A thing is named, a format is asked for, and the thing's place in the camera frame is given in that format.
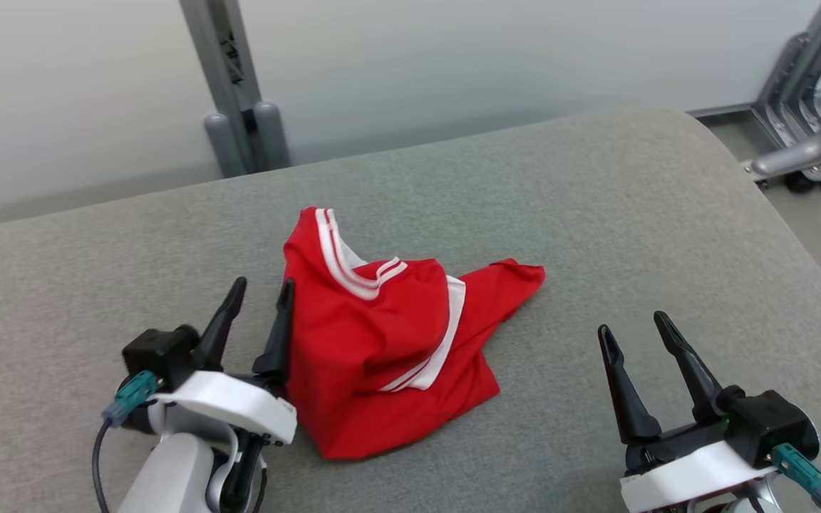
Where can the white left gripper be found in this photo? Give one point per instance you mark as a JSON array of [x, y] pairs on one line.
[[239, 402]]

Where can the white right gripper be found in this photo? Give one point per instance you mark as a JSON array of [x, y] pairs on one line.
[[681, 477]]

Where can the red jersey with white trim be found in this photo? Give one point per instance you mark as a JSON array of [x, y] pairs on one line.
[[353, 342]]

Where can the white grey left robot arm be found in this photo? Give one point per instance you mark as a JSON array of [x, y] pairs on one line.
[[168, 477]]

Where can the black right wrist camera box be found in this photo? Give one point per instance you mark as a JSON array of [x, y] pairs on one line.
[[767, 424]]

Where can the grey metal post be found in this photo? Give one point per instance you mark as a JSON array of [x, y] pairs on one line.
[[225, 71]]

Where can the grey metal frame stand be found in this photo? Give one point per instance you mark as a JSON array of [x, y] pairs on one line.
[[795, 153]]

